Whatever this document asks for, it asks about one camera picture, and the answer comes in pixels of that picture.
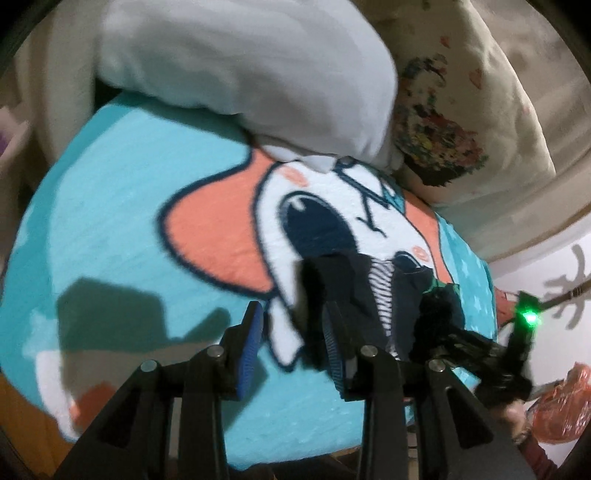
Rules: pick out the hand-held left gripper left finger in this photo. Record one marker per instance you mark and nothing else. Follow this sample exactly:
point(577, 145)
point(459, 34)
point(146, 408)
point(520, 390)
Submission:
point(251, 353)

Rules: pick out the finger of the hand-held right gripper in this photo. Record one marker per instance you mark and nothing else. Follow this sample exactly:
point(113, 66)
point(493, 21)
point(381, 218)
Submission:
point(438, 323)

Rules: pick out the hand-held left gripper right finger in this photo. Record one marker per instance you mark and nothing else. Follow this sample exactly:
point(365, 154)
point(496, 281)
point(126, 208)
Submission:
point(334, 353)

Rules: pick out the dark navy pants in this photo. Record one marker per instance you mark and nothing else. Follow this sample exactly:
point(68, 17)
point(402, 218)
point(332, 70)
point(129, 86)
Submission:
point(406, 295)

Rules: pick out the person's right forearm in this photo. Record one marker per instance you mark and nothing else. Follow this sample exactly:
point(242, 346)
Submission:
point(542, 461)

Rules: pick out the person's right hand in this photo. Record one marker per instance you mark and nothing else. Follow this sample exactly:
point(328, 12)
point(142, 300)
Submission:
point(511, 421)

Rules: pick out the orange plastic bag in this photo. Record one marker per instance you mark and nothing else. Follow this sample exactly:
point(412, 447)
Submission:
point(565, 406)

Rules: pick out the metal wristband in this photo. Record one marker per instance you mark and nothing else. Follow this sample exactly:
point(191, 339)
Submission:
point(522, 436)

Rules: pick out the dark thin rod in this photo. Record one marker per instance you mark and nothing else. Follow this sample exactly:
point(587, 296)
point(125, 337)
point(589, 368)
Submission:
point(568, 295)

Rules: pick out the beige floral print pillow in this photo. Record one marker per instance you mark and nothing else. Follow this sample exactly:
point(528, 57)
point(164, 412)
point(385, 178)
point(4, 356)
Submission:
point(508, 138)

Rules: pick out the teal cartoon printed blanket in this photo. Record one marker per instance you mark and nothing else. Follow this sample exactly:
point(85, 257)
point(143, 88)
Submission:
point(115, 207)

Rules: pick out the white pillow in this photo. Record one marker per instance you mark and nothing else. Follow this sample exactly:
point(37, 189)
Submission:
point(231, 69)

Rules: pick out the beige cloth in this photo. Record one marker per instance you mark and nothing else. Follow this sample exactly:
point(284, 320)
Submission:
point(60, 74)

